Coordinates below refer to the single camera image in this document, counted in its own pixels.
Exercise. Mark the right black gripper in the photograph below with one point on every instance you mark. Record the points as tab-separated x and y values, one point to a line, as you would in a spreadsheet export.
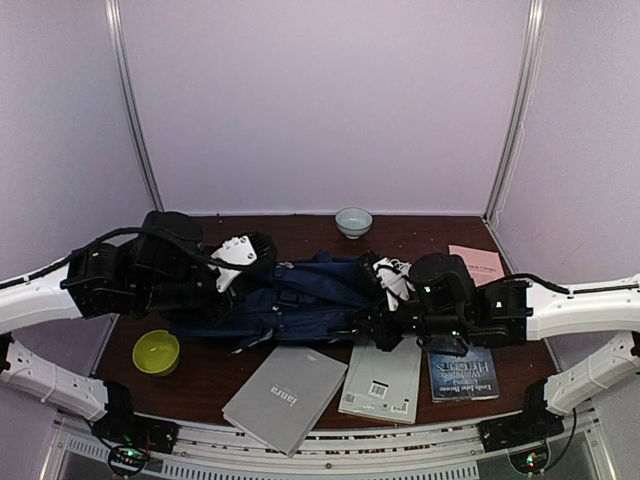
382	335

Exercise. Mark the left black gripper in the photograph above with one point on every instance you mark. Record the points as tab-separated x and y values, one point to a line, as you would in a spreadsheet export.
215	313

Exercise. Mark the navy blue student backpack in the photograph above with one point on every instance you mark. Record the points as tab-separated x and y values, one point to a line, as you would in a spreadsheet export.
296	302

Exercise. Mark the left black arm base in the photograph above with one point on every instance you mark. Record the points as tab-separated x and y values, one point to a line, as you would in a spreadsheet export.
121	424

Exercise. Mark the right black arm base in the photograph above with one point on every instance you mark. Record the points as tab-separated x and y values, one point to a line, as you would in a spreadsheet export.
534	423

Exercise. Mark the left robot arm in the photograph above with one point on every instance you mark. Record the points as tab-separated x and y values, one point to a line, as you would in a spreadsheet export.
162	266

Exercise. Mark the light grey barcode notebook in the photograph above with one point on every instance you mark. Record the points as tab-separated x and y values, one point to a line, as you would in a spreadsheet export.
383	385

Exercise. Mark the lime green bowl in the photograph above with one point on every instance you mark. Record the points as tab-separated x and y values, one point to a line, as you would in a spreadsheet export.
156	353

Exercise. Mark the dark Wuthering Heights book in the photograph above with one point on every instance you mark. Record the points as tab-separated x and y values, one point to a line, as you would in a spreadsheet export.
472	377

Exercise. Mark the pale celadon ceramic bowl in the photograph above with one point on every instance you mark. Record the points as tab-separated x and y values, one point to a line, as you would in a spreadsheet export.
353	222

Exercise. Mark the grey hardcover book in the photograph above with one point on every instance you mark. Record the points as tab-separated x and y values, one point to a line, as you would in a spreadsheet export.
285	397

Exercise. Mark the pink paperback book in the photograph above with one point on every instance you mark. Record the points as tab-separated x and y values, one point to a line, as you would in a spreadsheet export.
483	266

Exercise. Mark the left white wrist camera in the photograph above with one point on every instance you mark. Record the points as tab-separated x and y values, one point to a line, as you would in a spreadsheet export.
245	253

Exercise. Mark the aluminium front rail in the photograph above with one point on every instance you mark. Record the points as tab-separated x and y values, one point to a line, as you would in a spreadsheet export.
451	450

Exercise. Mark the right aluminium frame post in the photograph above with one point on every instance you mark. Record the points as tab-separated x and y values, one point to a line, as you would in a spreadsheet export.
515	128

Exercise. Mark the aluminium frame post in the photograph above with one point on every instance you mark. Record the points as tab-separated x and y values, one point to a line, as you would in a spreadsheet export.
515	128
117	38

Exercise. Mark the left aluminium frame post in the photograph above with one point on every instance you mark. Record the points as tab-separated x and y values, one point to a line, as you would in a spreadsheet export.
117	38

